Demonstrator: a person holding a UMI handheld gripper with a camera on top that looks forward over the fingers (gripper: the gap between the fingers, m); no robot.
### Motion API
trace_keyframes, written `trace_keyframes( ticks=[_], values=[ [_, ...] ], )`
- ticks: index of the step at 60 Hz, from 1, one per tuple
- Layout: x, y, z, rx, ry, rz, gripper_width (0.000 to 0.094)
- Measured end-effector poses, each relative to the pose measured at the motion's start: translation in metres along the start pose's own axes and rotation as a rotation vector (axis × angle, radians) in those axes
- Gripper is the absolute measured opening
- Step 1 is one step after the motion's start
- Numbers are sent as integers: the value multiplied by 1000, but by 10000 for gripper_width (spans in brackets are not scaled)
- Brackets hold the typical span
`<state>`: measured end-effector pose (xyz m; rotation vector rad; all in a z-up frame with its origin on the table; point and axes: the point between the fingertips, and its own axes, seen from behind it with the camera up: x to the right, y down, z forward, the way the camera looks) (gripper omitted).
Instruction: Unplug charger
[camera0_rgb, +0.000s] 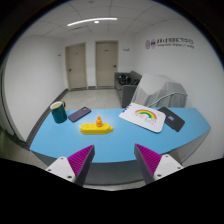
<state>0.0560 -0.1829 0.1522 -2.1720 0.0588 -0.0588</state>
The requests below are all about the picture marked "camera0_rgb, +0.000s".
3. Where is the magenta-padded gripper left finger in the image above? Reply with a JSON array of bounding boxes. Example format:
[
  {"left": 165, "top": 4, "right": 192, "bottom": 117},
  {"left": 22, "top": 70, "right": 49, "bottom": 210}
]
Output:
[{"left": 45, "top": 144, "right": 96, "bottom": 187}]

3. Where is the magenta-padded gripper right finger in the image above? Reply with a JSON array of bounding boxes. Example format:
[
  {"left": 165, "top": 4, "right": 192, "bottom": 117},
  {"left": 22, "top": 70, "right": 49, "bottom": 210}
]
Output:
[{"left": 134, "top": 143, "right": 184, "bottom": 184}]

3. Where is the orange charger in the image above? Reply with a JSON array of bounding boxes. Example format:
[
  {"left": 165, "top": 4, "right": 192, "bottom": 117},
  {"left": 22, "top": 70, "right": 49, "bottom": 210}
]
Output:
[{"left": 95, "top": 115, "right": 104, "bottom": 128}]

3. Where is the black notebook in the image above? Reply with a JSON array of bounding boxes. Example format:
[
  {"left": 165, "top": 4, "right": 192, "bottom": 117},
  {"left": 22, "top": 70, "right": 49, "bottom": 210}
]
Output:
[{"left": 157, "top": 106, "right": 186, "bottom": 133}]

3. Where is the white rainbow-print mouse pad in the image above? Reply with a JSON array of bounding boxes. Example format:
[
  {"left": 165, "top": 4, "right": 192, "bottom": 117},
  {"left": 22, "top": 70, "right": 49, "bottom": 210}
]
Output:
[{"left": 118, "top": 102, "right": 167, "bottom": 134}]

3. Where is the teal mug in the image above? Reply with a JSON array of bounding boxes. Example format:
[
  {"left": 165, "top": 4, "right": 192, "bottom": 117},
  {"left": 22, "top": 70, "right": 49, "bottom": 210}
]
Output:
[{"left": 49, "top": 100, "right": 68, "bottom": 124}]

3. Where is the purple smartphone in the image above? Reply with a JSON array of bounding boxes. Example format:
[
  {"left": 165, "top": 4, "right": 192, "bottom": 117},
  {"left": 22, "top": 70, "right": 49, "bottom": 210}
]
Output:
[{"left": 67, "top": 106, "right": 92, "bottom": 123}]

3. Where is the grey cloth-covered furniture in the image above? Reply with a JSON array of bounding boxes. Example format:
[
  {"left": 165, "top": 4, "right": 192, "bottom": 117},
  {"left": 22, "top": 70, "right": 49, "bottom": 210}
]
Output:
[{"left": 130, "top": 73, "right": 188, "bottom": 109}]

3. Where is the grey sofa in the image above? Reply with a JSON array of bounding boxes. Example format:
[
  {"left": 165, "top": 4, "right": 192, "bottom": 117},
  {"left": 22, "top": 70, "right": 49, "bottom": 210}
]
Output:
[{"left": 114, "top": 70, "right": 144, "bottom": 108}]

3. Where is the beige door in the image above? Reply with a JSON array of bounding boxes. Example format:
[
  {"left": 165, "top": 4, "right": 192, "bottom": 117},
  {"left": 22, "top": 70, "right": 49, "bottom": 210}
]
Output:
[
  {"left": 64, "top": 42, "right": 88, "bottom": 91},
  {"left": 94, "top": 40, "right": 120, "bottom": 89}
]

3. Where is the long ceiling light strip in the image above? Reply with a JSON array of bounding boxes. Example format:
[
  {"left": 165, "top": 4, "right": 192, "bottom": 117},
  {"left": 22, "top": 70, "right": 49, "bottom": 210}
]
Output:
[{"left": 66, "top": 17, "right": 118, "bottom": 28}]

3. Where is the purple wall sign lettering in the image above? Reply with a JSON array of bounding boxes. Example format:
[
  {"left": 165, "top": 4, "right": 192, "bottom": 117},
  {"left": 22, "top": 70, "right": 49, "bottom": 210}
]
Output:
[{"left": 144, "top": 37, "right": 195, "bottom": 51}]

